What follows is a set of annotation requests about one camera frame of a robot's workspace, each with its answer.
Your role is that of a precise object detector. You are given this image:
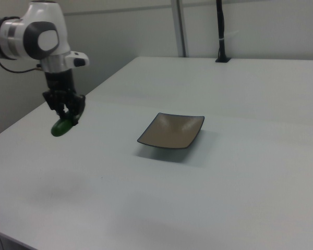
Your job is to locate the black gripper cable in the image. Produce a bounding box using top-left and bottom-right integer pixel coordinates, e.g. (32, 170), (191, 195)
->
(0, 57), (43, 74)

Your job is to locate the black camera pole with base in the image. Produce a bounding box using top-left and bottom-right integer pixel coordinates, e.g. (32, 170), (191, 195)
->
(214, 0), (232, 64)

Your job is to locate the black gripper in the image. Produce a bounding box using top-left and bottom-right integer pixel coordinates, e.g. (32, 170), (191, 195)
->
(42, 69), (87, 126)

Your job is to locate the square brown ceramic plate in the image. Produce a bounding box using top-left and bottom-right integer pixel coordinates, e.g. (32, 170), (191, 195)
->
(137, 112), (206, 151)

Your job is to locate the grey partition frame post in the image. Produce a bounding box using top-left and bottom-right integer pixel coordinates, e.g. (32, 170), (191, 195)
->
(170, 0), (187, 58)

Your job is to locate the green cucumber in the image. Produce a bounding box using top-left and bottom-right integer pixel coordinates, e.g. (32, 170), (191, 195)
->
(51, 114), (80, 138)

